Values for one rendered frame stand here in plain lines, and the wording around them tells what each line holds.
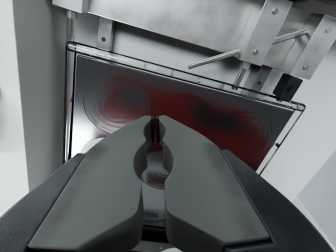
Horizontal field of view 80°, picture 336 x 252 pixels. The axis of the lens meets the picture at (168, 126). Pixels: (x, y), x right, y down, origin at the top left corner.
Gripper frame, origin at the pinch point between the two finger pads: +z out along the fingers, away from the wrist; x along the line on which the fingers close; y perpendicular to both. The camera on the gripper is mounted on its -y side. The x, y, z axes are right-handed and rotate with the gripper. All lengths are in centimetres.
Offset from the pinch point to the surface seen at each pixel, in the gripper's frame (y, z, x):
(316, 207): 156, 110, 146
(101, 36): -2.0, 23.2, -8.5
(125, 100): 6.5, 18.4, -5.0
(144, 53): 1.0, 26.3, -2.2
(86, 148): 15.3, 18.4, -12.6
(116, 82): 3.6, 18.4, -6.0
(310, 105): 11.4, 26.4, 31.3
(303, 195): 138, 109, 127
